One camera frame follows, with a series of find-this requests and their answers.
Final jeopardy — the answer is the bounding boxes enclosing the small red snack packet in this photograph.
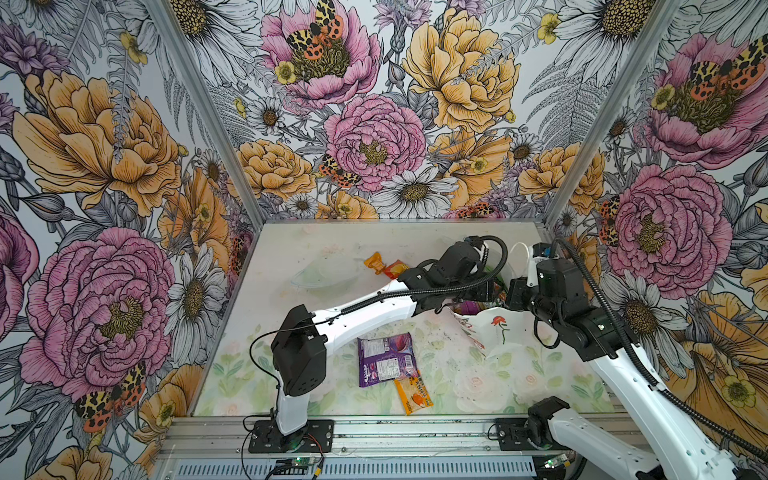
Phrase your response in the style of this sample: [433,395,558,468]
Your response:
[383,260,409,280]

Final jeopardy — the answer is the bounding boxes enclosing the green circuit board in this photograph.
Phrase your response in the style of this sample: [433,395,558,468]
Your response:
[270,457,325,475]

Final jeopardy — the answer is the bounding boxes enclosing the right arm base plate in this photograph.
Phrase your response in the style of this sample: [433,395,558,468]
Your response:
[491,417,538,452]

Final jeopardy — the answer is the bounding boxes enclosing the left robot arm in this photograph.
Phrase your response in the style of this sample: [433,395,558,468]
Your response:
[270,235,508,437]

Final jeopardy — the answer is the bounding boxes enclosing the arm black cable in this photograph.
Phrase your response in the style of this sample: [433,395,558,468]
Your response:
[554,238,768,463]
[242,235,509,433]

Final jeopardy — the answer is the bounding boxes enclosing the aluminium frame post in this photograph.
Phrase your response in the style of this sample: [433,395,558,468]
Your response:
[543,0,680,228]
[147,1,265,233]

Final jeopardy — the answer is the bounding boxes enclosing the aluminium front rail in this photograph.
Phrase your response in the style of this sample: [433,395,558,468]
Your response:
[151,414,651,479]

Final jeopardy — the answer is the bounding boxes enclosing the narrow orange snack packet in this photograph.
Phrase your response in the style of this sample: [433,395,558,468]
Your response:
[394,376,433,415]

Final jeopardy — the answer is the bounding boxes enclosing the white floral paper bag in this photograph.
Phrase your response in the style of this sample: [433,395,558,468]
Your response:
[449,239,544,364]

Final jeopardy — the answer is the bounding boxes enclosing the right aluminium frame post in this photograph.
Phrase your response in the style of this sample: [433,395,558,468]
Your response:
[543,0,680,228]

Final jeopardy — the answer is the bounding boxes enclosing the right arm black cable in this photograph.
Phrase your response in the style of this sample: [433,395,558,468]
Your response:
[554,238,768,463]

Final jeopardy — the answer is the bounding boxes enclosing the small orange snack packet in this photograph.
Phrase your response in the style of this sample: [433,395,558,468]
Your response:
[364,252,386,275]

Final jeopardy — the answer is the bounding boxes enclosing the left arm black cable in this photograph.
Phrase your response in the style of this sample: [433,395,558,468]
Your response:
[242,235,509,433]

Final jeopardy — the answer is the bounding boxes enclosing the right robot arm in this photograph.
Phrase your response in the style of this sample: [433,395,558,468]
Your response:
[507,257,759,479]

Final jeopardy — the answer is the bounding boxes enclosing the purple snack packet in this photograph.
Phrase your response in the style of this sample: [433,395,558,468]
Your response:
[357,333,419,388]

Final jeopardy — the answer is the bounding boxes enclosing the left aluminium frame post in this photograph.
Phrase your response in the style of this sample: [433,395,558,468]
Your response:
[147,1,265,233]

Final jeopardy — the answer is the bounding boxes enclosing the magenta snack bag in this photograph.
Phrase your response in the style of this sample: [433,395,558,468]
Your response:
[456,301,483,316]

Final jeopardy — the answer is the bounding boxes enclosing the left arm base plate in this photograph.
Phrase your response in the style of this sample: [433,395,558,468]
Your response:
[248,419,335,454]

